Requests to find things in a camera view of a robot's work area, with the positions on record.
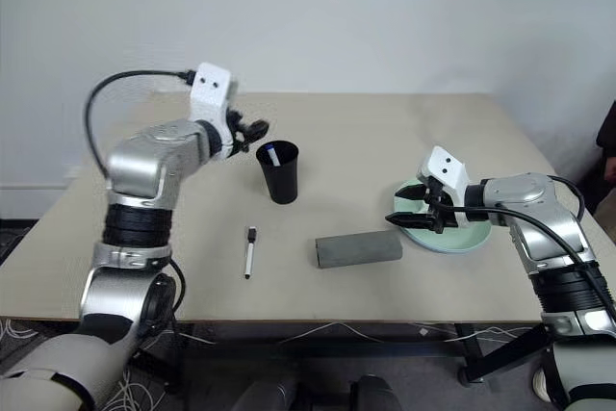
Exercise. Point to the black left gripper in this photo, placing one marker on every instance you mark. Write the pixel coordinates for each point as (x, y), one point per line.
(236, 134)

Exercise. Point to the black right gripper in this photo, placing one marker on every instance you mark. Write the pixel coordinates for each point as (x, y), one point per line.
(440, 206)

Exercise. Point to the blue capped whiteboard marker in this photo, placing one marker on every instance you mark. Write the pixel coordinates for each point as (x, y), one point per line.
(273, 155)

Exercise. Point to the light blue plastic plate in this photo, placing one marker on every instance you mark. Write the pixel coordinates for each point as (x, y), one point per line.
(447, 251)

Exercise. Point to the light green plastic plate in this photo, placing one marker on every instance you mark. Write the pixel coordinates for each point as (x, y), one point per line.
(464, 235)

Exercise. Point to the grey felt glasses case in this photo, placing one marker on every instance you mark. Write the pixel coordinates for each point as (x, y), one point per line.
(358, 249)

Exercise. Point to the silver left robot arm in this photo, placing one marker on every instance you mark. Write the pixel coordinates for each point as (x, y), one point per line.
(144, 156)

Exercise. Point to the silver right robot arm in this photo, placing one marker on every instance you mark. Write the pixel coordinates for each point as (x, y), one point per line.
(539, 209)

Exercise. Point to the black plastic cup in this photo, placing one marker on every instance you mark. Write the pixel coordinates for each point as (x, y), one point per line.
(281, 180)

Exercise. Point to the black marker with eraser cap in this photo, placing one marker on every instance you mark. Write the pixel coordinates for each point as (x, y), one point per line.
(249, 257)

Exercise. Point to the person in dark clothes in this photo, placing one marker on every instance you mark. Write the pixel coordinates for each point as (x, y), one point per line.
(607, 141)

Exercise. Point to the white rounded floor object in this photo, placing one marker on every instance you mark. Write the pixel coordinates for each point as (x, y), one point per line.
(541, 382)

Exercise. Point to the dark rounded shape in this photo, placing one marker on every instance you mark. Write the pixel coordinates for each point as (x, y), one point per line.
(269, 396)

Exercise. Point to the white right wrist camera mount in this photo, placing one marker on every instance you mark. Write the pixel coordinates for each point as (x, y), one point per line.
(445, 165)

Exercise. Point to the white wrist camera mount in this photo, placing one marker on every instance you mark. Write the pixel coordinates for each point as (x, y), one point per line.
(445, 165)
(209, 88)

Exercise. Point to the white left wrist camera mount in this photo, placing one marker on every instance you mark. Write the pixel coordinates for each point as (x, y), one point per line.
(209, 88)

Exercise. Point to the black metal table frame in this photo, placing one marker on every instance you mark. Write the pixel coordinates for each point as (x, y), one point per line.
(500, 348)

